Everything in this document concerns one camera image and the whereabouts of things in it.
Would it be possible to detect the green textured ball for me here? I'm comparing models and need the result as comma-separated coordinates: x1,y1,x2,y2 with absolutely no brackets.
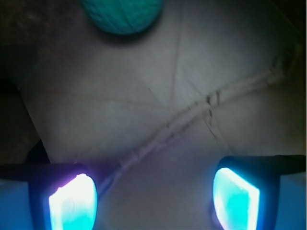
80,0,164,35

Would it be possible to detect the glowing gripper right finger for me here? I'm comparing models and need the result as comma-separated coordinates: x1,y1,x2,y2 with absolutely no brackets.
212,155,307,230

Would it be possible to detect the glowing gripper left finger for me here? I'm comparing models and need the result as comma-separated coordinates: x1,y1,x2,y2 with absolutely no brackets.
0,163,97,230

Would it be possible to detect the brown paper bag liner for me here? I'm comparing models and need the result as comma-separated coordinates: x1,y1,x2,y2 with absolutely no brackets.
0,0,307,230

